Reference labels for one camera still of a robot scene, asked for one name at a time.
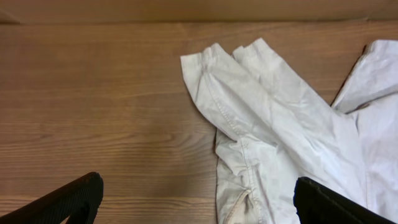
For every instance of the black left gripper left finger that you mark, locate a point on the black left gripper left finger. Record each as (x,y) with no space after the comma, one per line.
(75,202)

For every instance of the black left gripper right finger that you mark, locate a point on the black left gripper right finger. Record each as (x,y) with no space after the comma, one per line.
(317,204)

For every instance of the beige shorts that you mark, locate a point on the beige shorts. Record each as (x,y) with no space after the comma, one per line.
(272,128)

